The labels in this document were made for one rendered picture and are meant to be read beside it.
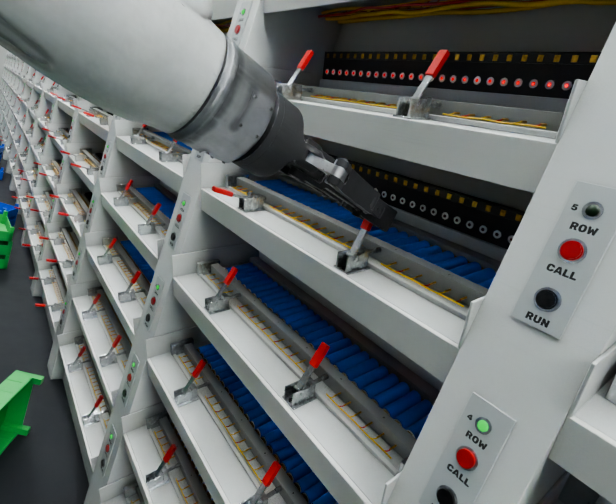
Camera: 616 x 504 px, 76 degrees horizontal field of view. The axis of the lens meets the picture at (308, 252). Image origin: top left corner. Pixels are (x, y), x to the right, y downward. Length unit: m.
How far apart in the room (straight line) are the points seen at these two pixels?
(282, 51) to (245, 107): 0.58
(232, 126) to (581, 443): 0.36
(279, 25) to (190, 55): 0.61
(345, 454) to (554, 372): 0.26
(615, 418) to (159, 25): 0.43
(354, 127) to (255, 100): 0.24
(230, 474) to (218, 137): 0.56
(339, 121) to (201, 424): 0.58
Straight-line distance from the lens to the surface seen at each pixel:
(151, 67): 0.29
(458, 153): 0.45
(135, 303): 1.18
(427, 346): 0.43
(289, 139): 0.36
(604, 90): 0.41
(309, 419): 0.56
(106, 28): 0.28
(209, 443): 0.78
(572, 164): 0.40
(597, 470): 0.39
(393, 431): 0.54
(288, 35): 0.91
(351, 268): 0.50
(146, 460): 1.03
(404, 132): 0.49
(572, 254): 0.37
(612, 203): 0.38
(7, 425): 1.59
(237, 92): 0.32
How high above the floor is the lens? 1.04
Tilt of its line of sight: 10 degrees down
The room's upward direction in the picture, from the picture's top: 21 degrees clockwise
